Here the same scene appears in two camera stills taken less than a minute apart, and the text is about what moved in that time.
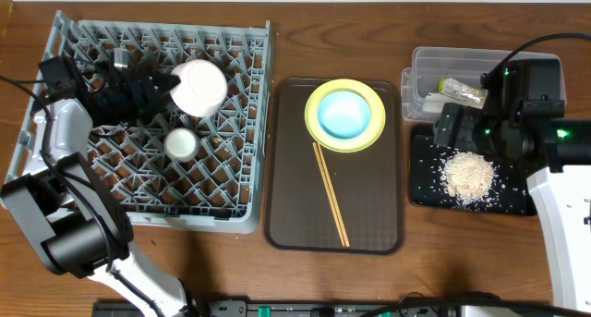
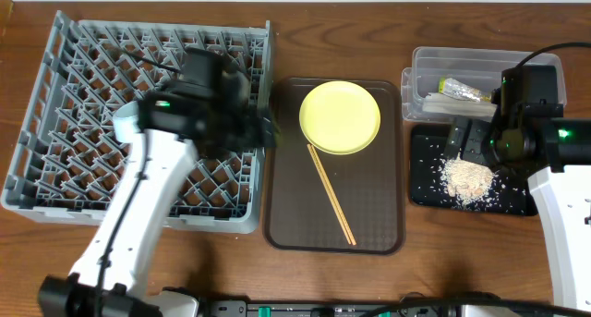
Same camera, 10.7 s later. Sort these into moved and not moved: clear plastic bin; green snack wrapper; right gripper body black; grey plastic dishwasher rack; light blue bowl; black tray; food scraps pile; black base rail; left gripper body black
Moved: left gripper body black; right gripper body black; light blue bowl
Not moved: black base rail; food scraps pile; green snack wrapper; black tray; clear plastic bin; grey plastic dishwasher rack
